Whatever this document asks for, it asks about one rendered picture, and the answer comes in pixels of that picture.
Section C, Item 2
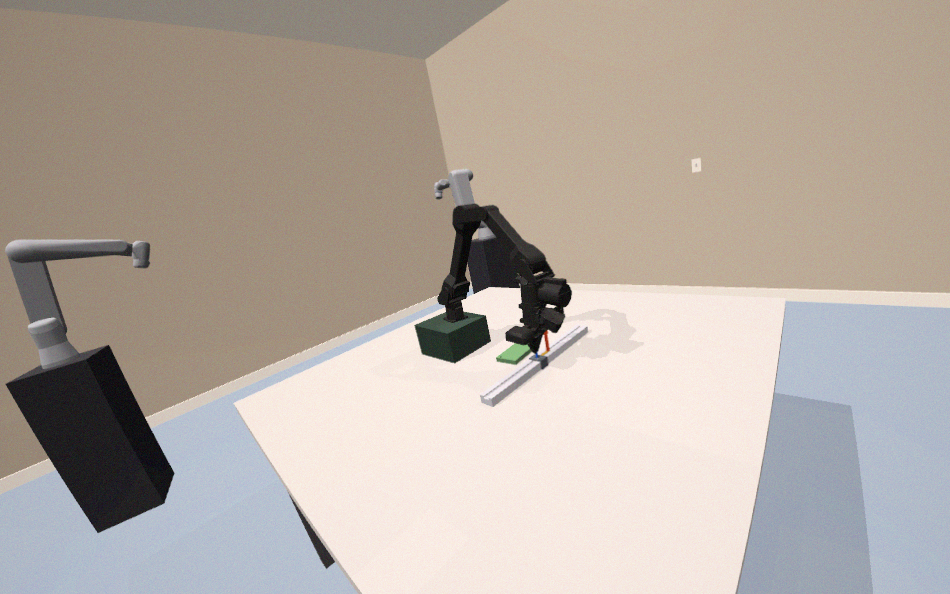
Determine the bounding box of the green tray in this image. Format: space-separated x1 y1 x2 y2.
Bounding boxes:
496 343 532 365

